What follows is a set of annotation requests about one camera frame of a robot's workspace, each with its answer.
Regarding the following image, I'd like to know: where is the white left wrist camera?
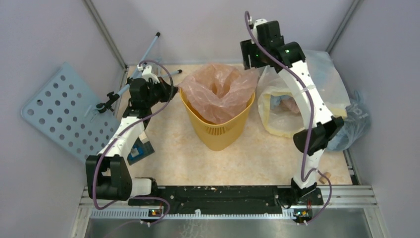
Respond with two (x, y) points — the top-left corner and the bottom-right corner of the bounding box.
(137, 65), (160, 84)

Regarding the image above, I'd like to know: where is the yellow plastic trash bin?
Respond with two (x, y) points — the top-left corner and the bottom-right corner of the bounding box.
(180, 92), (255, 151)

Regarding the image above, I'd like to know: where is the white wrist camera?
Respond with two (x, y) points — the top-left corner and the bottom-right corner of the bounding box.
(137, 65), (160, 84)
(250, 18), (267, 29)

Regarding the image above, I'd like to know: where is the light blue tripod stand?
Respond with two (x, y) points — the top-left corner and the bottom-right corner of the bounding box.
(83, 32), (183, 118)

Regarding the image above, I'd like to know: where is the blue plastic bag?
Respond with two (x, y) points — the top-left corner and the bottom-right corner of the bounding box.
(326, 90), (371, 151)

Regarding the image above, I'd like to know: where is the light blue perforated board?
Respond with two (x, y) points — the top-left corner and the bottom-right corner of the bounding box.
(20, 62), (120, 170)

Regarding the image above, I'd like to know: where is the pink plastic trash bag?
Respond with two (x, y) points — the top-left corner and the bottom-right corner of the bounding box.
(178, 63), (260, 124)

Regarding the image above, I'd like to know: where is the wooden cylinder block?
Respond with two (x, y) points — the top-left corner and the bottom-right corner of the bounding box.
(318, 172), (331, 184)

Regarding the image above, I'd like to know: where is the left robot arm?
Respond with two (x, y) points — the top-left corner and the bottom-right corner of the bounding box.
(85, 77), (178, 205)

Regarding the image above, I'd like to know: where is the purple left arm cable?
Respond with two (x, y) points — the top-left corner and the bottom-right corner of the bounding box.
(92, 59), (175, 238)

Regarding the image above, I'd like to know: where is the blue block toy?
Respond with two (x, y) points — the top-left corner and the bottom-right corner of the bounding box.
(127, 138), (155, 165)

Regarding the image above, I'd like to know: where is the large yellow translucent bag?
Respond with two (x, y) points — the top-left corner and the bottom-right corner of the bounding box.
(257, 47), (351, 138)

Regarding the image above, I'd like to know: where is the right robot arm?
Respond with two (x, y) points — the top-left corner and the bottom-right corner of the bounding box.
(240, 12), (344, 204)

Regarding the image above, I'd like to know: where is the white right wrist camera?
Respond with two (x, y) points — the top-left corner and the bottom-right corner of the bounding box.
(250, 18), (267, 29)

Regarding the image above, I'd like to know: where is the grey corner frame post right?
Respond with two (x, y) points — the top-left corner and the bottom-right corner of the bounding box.
(325, 0), (364, 54)

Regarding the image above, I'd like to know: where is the grey corner frame post left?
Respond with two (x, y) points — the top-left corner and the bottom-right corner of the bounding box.
(82, 0), (127, 69)

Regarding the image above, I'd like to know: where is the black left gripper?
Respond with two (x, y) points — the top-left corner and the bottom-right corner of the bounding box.
(144, 76), (179, 107)

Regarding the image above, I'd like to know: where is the grey corner frame post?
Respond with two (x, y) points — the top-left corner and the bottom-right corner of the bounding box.
(82, 0), (127, 69)
(325, 0), (364, 54)

